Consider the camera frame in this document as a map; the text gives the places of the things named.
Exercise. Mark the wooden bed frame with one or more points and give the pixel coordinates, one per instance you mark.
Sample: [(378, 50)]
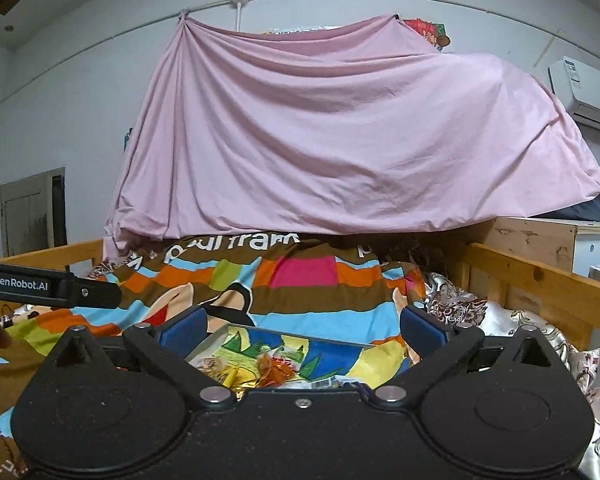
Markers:
[(530, 270)]

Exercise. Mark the white air conditioner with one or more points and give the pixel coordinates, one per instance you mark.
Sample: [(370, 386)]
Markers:
[(590, 90)]

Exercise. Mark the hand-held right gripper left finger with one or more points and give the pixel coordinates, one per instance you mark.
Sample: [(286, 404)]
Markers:
[(182, 331)]

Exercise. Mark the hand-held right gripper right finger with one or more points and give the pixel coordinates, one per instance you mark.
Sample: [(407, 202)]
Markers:
[(422, 331)]

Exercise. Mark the floral wall poster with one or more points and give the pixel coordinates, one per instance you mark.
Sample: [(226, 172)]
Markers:
[(427, 32)]

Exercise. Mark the cartoon printed blanket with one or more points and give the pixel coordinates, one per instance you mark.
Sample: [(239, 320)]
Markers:
[(305, 300)]

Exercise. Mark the clear bag of oranges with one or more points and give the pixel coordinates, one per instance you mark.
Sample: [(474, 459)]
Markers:
[(275, 372)]

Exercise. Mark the pink bed sheet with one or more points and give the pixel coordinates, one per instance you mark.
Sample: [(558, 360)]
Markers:
[(330, 135)]

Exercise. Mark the grey wall hatch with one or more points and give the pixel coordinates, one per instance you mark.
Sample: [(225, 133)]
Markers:
[(30, 215)]

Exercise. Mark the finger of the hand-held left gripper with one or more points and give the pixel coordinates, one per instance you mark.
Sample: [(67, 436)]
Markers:
[(100, 295)]

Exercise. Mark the wooden cabinet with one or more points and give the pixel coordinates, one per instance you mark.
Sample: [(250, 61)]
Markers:
[(530, 240)]

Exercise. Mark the floral satin quilt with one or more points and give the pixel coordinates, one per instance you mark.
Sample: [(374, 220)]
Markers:
[(500, 315)]

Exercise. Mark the metal tray with dragon print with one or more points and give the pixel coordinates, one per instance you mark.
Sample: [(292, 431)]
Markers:
[(330, 355)]

